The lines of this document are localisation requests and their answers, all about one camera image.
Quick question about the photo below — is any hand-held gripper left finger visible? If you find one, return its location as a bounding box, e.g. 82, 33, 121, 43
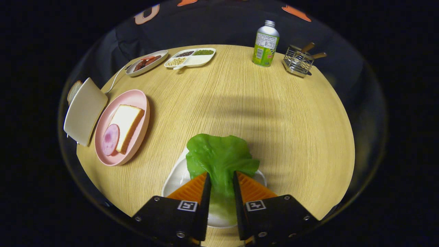
132, 172, 212, 247

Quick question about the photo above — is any green lettuce leaf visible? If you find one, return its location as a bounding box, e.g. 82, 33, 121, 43
186, 133, 260, 222

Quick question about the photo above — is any black backdrop cloth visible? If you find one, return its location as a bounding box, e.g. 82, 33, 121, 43
62, 0, 381, 114

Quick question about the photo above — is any white lettuce plate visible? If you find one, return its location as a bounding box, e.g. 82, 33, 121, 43
162, 148, 268, 229

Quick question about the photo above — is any green drink bottle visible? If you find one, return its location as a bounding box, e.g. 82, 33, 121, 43
252, 20, 280, 67

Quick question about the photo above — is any toasted bread slice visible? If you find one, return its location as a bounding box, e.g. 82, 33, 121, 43
67, 80, 83, 105

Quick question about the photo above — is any pink plate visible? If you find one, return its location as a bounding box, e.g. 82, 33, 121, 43
94, 90, 151, 166

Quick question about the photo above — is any pink ham slice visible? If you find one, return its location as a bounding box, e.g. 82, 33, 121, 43
102, 124, 120, 156

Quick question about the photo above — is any white divided dish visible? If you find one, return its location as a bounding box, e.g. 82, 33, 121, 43
164, 48, 216, 70

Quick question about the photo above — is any white toaster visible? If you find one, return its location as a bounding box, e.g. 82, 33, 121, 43
63, 78, 108, 147

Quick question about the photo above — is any white bread slice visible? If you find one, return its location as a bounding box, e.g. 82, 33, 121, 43
109, 105, 145, 154

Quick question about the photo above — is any white toaster cable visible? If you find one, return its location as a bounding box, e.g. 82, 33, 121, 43
105, 63, 132, 94

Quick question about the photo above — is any white round plate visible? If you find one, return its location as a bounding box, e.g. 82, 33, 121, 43
126, 50, 169, 77

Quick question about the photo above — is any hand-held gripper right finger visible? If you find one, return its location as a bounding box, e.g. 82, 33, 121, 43
233, 170, 320, 247

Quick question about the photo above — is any wire cutlery holder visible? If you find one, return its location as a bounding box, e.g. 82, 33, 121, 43
282, 45, 313, 78

